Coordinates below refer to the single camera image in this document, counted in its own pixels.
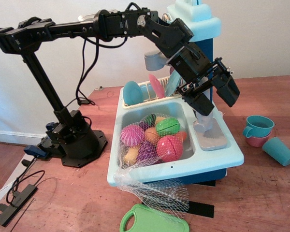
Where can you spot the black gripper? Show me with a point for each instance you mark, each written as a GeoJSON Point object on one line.
{"type": "Point", "coordinates": [192, 65]}

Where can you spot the grey toy faucet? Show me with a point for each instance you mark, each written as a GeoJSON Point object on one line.
{"type": "Point", "coordinates": [208, 132]}

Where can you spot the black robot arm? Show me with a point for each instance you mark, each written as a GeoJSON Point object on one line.
{"type": "Point", "coordinates": [72, 139]}

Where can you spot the light blue toy plate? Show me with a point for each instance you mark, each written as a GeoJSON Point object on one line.
{"type": "Point", "coordinates": [172, 84]}

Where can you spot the teal toy mug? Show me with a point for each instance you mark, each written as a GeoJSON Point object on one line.
{"type": "Point", "coordinates": [258, 126]}

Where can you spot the green toy fruit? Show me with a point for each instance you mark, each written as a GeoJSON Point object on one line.
{"type": "Point", "coordinates": [168, 126]}

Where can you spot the pink toy plate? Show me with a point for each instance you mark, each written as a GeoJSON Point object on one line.
{"type": "Point", "coordinates": [157, 86]}

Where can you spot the cream dish rack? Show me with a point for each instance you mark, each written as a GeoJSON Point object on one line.
{"type": "Point", "coordinates": [149, 94]}

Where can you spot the pink toy cup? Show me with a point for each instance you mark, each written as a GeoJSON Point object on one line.
{"type": "Point", "coordinates": [257, 141]}

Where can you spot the pink red toy fruit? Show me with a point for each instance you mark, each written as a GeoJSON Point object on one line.
{"type": "Point", "coordinates": [169, 148]}

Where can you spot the light blue toy sink unit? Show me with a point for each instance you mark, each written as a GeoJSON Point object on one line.
{"type": "Point", "coordinates": [195, 165]}

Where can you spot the white mesh net bag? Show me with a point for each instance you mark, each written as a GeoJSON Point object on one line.
{"type": "Point", "coordinates": [138, 170]}

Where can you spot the teal toy plate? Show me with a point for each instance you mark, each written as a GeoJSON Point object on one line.
{"type": "Point", "coordinates": [132, 93]}

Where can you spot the teal toy tumbler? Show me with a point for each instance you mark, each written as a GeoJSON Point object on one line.
{"type": "Point", "coordinates": [277, 150]}

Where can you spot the magenta toy onion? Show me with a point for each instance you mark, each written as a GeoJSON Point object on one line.
{"type": "Point", "coordinates": [132, 135]}

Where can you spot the toy dish brush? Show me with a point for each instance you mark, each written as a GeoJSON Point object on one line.
{"type": "Point", "coordinates": [166, 18]}

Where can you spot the black velcro strip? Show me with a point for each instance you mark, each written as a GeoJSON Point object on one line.
{"type": "Point", "coordinates": [201, 209]}

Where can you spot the green toy cutting board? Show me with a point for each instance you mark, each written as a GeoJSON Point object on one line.
{"type": "Point", "coordinates": [145, 219]}

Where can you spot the black usb hub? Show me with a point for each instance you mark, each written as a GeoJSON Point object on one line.
{"type": "Point", "coordinates": [8, 212]}

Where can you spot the silver depth camera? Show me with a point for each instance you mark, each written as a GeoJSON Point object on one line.
{"type": "Point", "coordinates": [87, 17]}

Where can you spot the blue cable connector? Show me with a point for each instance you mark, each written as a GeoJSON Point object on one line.
{"type": "Point", "coordinates": [36, 152]}

